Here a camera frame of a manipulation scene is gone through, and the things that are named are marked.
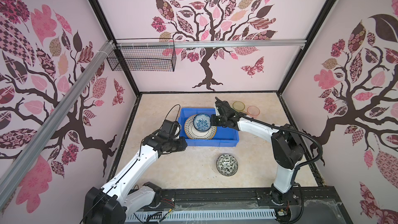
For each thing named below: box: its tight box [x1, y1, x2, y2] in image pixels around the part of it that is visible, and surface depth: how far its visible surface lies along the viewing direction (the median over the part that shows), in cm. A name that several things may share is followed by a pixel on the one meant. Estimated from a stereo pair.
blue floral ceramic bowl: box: [192, 113, 211, 133], surface depth 94 cm
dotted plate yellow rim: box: [183, 114, 218, 140], surface depth 94 cm
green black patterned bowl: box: [216, 153, 239, 177], surface depth 85 cm
